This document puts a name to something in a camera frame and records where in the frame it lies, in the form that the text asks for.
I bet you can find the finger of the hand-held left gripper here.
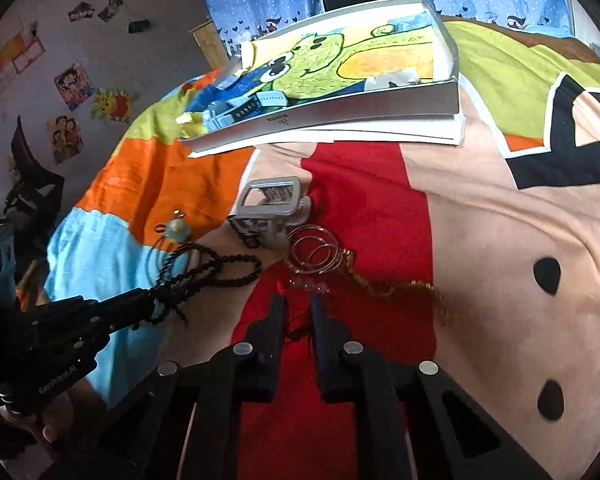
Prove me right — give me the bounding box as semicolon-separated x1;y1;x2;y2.
75;302;156;357
45;287;157;322

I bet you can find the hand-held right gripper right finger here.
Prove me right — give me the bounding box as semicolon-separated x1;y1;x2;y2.
309;293;556;480

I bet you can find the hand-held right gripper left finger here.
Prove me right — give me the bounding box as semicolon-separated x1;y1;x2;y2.
40;293;288;480

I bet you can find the red tassel cord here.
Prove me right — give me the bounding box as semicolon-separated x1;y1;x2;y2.
276;279;321;347

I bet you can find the pink bead bracelet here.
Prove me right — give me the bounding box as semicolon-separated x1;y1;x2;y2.
289;277;331;295

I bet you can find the small silver bangle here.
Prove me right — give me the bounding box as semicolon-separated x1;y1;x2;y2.
307;243;342;270

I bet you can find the large silver bangle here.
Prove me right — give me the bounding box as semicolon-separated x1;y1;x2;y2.
284;225;342;275

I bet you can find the black bead necklace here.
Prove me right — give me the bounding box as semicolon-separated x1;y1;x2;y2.
142;242;263;328

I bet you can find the gold chain necklace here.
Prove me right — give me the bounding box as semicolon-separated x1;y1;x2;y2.
341;249;452;326

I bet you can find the grey rectangular buckle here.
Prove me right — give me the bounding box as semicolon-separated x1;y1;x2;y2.
227;176;313;250

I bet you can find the white box with cartoon drawing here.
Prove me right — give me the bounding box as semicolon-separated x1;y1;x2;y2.
180;0;461;153

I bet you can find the person's left hand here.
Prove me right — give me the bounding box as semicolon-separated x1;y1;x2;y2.
40;392;76;443

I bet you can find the black chair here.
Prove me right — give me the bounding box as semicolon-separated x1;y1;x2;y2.
1;115;66;261

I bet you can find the colourful printed blanket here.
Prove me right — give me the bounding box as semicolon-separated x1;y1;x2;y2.
20;17;600;480

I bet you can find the yellow crumpled wrapper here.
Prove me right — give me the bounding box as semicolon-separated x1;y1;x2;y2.
175;111;207;139

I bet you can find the crumpled white paper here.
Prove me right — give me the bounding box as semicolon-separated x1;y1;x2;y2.
364;71;422;92

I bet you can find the wooden cabinet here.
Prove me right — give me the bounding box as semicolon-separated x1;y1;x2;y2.
189;19;229;70

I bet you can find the small dark photo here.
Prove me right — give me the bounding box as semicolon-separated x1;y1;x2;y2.
68;2;97;23

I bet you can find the small green-edged photo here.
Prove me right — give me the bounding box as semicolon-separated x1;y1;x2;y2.
98;0;127;24

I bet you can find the cartoon family wall poster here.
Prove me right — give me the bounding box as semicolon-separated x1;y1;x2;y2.
46;113;86;166

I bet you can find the yellow sun wall sticker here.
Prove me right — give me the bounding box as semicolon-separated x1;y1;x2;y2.
90;87;142;124

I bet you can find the blue strap watch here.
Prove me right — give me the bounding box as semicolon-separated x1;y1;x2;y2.
206;90;287;130

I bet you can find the cartoon fighter wall poster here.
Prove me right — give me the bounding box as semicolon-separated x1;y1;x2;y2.
54;62;94;112

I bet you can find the orange yellow frame sticker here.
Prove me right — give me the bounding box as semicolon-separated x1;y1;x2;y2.
0;21;47;103

